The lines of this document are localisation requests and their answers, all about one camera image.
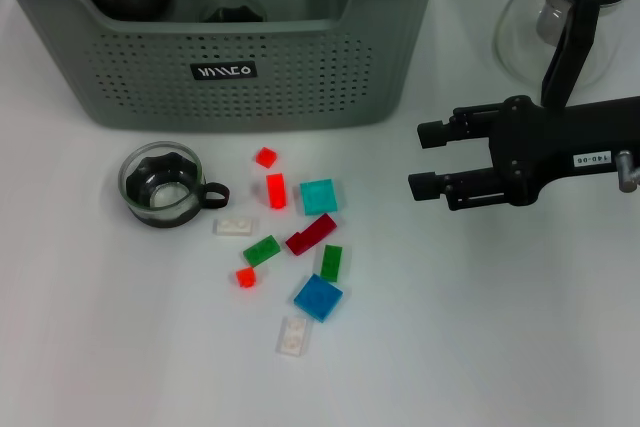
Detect glass teacup with black sleeve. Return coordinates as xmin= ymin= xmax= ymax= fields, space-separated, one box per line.
xmin=198 ymin=0 xmax=269 ymax=23
xmin=118 ymin=141 xmax=232 ymax=228

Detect grey-green perforated storage bin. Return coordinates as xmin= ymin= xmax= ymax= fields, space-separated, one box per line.
xmin=0 ymin=0 xmax=451 ymax=134

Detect glass teapot with black handle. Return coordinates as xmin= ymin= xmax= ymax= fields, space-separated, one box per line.
xmin=493 ymin=0 xmax=637 ymax=109

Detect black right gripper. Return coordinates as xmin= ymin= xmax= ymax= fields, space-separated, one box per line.
xmin=407 ymin=94 xmax=640 ymax=212

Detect right arm connector cable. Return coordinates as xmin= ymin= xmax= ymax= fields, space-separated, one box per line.
xmin=617 ymin=149 xmax=640 ymax=193

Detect dark red building block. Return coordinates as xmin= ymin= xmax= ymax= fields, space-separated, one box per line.
xmin=285 ymin=213 xmax=336 ymax=258

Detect white two-stud building block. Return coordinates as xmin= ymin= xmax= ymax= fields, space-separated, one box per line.
xmin=276 ymin=316 xmax=311 ymax=358
xmin=212 ymin=217 xmax=255 ymax=238

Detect blue square building block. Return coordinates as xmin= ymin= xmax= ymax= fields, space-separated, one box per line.
xmin=293 ymin=273 xmax=344 ymax=323

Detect teal square building block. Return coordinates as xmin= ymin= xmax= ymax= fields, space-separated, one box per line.
xmin=299 ymin=179 xmax=339 ymax=217

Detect long orange-red building block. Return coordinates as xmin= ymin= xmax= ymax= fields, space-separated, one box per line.
xmin=266 ymin=173 xmax=289 ymax=210

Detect green building block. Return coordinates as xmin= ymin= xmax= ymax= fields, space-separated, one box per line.
xmin=243 ymin=235 xmax=281 ymax=268
xmin=319 ymin=244 xmax=345 ymax=282

